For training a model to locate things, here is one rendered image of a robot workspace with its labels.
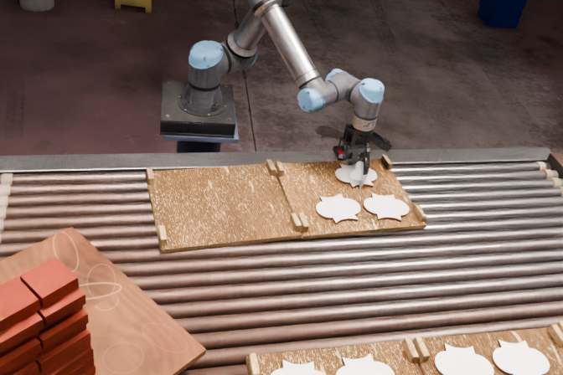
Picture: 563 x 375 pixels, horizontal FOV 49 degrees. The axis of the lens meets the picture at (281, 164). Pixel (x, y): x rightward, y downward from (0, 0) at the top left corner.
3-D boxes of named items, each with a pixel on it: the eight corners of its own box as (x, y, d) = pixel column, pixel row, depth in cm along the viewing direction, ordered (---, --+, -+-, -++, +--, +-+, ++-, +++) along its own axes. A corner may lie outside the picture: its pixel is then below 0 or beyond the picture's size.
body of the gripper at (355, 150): (337, 151, 203) (343, 120, 196) (360, 149, 206) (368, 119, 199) (344, 164, 197) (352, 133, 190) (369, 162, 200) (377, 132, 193)
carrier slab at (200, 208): (145, 175, 195) (145, 172, 194) (269, 166, 208) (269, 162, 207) (161, 254, 169) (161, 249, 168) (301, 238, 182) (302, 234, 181)
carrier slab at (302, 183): (272, 167, 208) (272, 163, 207) (382, 161, 220) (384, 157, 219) (302, 239, 181) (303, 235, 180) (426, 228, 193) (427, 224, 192)
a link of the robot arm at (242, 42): (204, 56, 231) (266, -46, 188) (234, 47, 240) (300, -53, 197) (220, 82, 229) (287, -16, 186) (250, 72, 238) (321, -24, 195)
